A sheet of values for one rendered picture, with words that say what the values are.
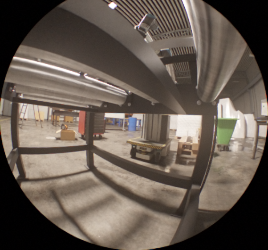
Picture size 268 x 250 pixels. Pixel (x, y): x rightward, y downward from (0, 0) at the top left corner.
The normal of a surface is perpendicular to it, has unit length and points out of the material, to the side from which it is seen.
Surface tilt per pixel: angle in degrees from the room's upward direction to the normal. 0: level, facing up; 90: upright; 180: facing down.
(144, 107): 90
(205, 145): 90
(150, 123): 90
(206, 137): 90
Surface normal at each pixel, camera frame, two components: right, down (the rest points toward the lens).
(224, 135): -0.69, 0.10
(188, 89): -0.58, -0.08
